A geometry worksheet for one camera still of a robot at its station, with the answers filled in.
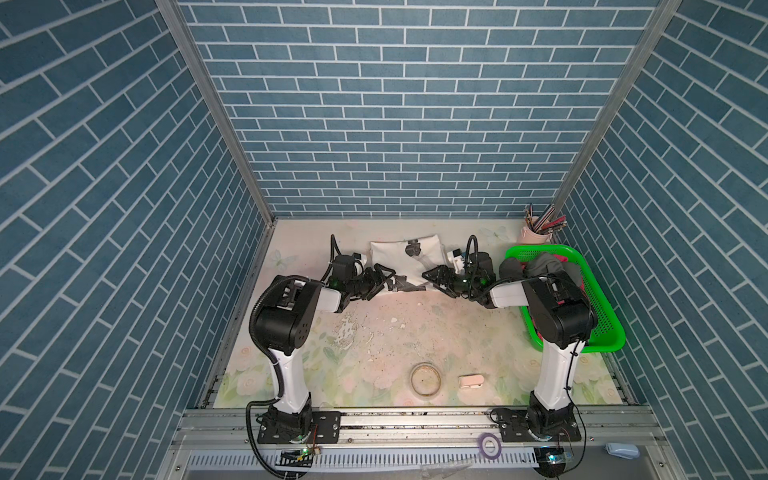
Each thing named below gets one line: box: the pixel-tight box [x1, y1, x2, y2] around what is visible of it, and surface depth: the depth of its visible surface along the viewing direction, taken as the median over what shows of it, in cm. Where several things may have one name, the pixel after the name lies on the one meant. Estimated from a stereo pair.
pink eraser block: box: [459, 375, 485, 388], surface depth 81 cm
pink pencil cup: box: [519, 226, 552, 244], surface depth 107 cm
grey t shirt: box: [499, 252, 582, 286], surface depth 95 cm
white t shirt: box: [369, 234, 445, 287], surface depth 110 cm
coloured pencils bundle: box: [524, 204, 568, 234], surface depth 107 cm
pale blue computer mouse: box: [605, 442, 640, 459], surface depth 71 cm
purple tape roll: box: [478, 432, 502, 460], surface depth 73 cm
